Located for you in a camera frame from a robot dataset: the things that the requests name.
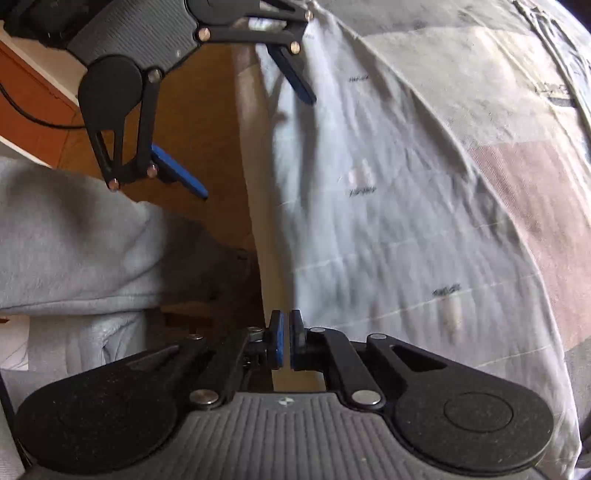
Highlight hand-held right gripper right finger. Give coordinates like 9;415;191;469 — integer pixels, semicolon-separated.
287;308;467;411

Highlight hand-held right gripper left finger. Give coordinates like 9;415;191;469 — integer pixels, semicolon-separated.
115;309;286;411

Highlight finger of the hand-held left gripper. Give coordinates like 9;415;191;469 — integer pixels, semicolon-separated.
85;67;209;201
198;0;318;105

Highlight light grey pants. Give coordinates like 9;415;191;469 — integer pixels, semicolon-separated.
254;0;583;476

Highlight person's grey fleece clothing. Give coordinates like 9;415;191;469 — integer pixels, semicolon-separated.
0;154;252;384

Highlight patchwork bed sheet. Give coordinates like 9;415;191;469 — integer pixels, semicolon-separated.
323;0;591;480

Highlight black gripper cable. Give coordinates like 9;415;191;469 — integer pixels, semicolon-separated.
0;85;90;131

